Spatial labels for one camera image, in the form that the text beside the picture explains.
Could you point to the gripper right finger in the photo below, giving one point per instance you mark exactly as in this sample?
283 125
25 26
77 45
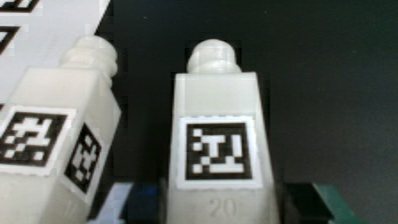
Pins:
315 205

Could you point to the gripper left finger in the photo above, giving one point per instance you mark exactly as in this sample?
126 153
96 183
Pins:
130 205

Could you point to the white leg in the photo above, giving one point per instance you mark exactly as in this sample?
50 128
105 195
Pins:
221 180
57 127

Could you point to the white marker sheet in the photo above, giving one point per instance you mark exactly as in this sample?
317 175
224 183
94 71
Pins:
41 26

